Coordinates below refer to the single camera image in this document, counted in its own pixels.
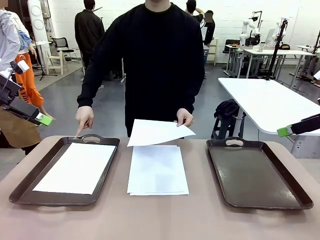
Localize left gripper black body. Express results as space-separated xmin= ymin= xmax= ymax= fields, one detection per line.
xmin=2 ymin=97 xmax=27 ymax=117

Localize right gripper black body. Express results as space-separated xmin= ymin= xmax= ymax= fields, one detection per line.
xmin=306 ymin=114 xmax=320 ymax=132

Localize white A4 paper sheet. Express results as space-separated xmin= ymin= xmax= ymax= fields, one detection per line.
xmin=32 ymin=142 xmax=117 ymax=196
xmin=126 ymin=118 xmax=197 ymax=148
xmin=126 ymin=144 xmax=190 ymax=195

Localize person's right forearm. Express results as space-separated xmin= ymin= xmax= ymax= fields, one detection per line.
xmin=76 ymin=62 xmax=111 ymax=109

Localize person's right hand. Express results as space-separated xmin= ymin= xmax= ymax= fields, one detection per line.
xmin=75 ymin=106 xmax=95 ymax=138

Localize person's left hand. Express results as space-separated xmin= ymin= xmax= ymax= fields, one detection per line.
xmin=176 ymin=108 xmax=195 ymax=128

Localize large white table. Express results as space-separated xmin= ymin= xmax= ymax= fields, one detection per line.
xmin=217 ymin=77 xmax=320 ymax=159

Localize brown plastic serving tray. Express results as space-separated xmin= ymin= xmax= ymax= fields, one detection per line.
xmin=8 ymin=133 xmax=121 ymax=207
xmin=205 ymin=136 xmax=314 ymax=210

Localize black step stool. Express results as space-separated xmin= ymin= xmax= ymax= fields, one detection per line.
xmin=211 ymin=115 xmax=247 ymax=140

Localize black cloth bundle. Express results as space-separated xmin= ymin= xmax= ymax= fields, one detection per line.
xmin=213 ymin=98 xmax=247 ymax=120

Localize white wooden chair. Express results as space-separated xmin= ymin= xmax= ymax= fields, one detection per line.
xmin=47 ymin=48 xmax=68 ymax=76

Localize mannequin in orange trousers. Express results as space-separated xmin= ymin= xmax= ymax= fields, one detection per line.
xmin=11 ymin=9 xmax=55 ymax=121

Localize mannequin in brown apron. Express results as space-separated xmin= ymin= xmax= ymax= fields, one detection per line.
xmin=0 ymin=2 xmax=43 ymax=156

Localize long white background desk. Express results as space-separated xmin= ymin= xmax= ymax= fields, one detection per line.
xmin=243 ymin=48 xmax=316 ymax=78

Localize black mesh office chair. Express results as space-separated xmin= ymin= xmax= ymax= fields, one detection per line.
xmin=51 ymin=37 xmax=76 ymax=62

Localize black tripod pole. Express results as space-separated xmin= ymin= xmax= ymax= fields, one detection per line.
xmin=265 ymin=17 xmax=289 ymax=81

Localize grey computer monitor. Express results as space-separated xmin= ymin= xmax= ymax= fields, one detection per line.
xmin=264 ymin=28 xmax=276 ymax=46

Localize man in black jacket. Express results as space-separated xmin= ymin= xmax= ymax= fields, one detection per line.
xmin=74 ymin=0 xmax=106 ymax=76

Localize white drawer shelf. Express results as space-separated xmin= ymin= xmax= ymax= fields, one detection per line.
xmin=204 ymin=38 xmax=219 ymax=66

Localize person in black sweater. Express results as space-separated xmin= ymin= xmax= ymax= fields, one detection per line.
xmin=82 ymin=0 xmax=206 ymax=138

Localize background person dark clothes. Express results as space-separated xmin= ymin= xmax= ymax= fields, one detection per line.
xmin=202 ymin=10 xmax=216 ymax=47

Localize background person dark hair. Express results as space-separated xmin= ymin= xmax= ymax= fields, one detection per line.
xmin=185 ymin=0 xmax=205 ymax=23

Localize black left wrist mount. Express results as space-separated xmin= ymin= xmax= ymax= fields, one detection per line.
xmin=0 ymin=72 xmax=22 ymax=106

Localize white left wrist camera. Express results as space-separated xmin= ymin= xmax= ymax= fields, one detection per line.
xmin=16 ymin=61 xmax=31 ymax=75

